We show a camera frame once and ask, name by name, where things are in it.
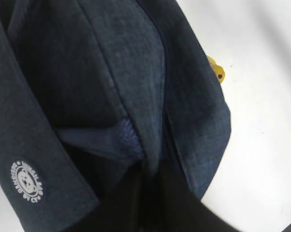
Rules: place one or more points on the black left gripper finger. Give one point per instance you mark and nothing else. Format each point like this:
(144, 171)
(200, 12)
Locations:
(166, 204)

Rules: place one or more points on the dark blue lunch bag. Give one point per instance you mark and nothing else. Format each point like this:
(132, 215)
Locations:
(88, 88)

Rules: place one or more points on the yellow pear-shaped fruit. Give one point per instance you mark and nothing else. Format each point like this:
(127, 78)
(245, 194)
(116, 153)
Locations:
(219, 71)

